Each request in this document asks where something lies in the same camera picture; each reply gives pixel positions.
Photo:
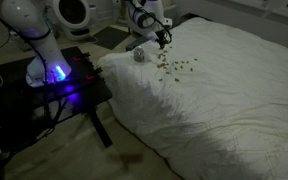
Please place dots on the light grey box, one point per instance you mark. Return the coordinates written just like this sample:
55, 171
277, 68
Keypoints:
174, 10

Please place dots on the white round litter box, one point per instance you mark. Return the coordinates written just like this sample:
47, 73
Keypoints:
72, 13

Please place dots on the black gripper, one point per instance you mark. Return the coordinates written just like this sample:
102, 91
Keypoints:
163, 35

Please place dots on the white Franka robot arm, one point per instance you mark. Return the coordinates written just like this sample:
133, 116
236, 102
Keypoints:
34, 20

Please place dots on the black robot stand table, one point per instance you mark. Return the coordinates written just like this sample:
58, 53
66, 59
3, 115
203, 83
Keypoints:
77, 90

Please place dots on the dark floor mat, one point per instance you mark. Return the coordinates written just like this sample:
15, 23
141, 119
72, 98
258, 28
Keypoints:
110, 38

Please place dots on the bed with white duvet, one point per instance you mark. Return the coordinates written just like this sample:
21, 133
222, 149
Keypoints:
217, 100

